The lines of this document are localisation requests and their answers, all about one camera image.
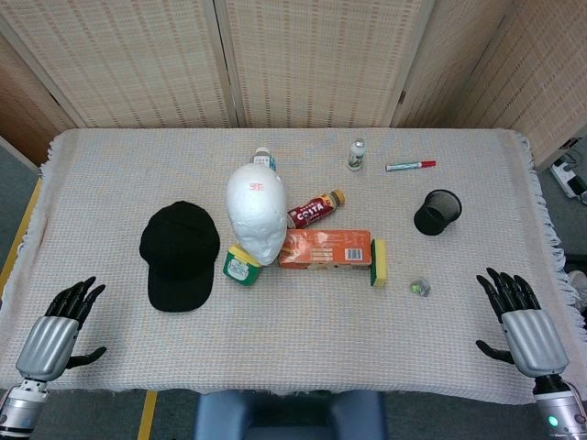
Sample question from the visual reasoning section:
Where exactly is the black mesh pen holder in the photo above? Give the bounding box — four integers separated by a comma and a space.
414, 190, 463, 237

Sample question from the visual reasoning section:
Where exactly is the white power strip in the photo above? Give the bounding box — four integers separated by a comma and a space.
549, 158, 587, 205

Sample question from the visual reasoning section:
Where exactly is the clear water bottle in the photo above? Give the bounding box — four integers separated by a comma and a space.
249, 146, 279, 172

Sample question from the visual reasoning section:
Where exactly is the orange cardboard box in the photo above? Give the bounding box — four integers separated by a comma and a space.
276, 229, 373, 270

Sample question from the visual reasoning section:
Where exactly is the white foam mannequin head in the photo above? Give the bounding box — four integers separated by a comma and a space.
225, 163, 289, 267

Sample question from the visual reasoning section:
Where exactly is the woven folding screen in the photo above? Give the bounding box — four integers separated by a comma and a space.
0, 0, 587, 171

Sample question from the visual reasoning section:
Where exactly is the black baseball cap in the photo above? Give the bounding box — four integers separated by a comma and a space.
139, 200, 222, 314

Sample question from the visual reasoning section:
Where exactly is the small white bottle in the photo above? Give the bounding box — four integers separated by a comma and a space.
347, 137, 368, 171

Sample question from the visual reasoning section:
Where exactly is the Costa coffee bottle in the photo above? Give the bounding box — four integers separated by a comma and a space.
287, 189, 347, 230

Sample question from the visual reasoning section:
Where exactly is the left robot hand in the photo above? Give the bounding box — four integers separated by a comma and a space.
15, 276, 108, 383

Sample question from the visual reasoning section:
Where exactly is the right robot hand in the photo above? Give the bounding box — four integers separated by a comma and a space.
475, 267, 570, 379

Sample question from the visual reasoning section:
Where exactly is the yellow green sponge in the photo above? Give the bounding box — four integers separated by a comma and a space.
370, 238, 388, 290

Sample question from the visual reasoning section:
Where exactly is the white woven tablecloth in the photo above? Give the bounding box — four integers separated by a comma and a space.
0, 127, 587, 406

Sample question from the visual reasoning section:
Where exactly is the red capped marker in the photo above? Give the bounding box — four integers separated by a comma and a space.
384, 159, 437, 172

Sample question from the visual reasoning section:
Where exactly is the green yellow lidded container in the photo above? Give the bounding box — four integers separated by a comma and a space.
222, 245, 265, 288

